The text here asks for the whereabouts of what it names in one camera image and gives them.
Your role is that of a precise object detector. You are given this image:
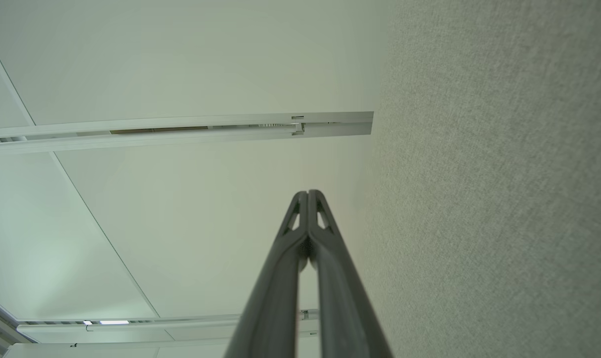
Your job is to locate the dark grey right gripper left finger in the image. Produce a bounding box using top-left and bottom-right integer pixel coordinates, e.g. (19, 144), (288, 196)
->
(224, 190), (309, 358)

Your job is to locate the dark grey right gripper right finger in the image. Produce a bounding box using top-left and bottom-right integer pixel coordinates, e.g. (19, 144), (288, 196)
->
(308, 189), (394, 358)

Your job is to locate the white ceiling light rail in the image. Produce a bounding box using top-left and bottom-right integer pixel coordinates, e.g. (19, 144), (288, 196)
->
(17, 309), (320, 345)
(0, 111), (374, 154)

